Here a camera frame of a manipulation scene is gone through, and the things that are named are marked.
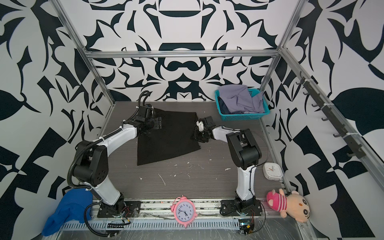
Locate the black skirt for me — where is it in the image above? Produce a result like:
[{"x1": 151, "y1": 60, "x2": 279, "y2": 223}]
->
[{"x1": 137, "y1": 109, "x2": 201, "y2": 166}]

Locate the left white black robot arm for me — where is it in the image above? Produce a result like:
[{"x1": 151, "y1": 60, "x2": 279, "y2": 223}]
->
[{"x1": 67, "y1": 91, "x2": 162, "y2": 216}]

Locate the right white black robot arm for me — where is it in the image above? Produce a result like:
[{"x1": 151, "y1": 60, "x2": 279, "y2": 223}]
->
[{"x1": 192, "y1": 117, "x2": 262, "y2": 213}]

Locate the dark navy garment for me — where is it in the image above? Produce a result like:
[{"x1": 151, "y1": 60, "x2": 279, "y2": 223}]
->
[{"x1": 218, "y1": 97, "x2": 231, "y2": 115}]

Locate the purple grey skirt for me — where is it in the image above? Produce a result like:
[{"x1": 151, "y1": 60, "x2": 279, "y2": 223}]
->
[{"x1": 218, "y1": 85, "x2": 264, "y2": 114}]

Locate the pink alarm clock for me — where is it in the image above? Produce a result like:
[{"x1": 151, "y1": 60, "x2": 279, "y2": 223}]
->
[{"x1": 170, "y1": 196, "x2": 198, "y2": 228}]

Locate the white square clock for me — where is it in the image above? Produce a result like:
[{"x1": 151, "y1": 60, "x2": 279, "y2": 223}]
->
[{"x1": 263, "y1": 163, "x2": 283, "y2": 181}]

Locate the small green circuit board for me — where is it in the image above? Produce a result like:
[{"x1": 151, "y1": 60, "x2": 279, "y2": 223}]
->
[{"x1": 239, "y1": 219, "x2": 255, "y2": 235}]

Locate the blue cloth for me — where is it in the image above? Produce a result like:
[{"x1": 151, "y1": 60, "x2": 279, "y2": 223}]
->
[{"x1": 42, "y1": 189, "x2": 93, "y2": 237}]

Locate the pink plush pig toy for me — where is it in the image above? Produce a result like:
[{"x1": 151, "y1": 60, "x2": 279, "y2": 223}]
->
[{"x1": 267, "y1": 189, "x2": 311, "y2": 223}]

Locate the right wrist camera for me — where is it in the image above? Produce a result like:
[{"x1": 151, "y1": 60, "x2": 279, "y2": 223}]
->
[{"x1": 196, "y1": 121, "x2": 205, "y2": 132}]

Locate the white slotted cable duct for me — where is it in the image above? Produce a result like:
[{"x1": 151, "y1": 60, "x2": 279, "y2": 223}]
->
[{"x1": 61, "y1": 218, "x2": 241, "y2": 232}]

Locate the black wall hook rack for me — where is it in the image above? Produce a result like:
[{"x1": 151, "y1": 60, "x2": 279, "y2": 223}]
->
[{"x1": 297, "y1": 72, "x2": 367, "y2": 159}]

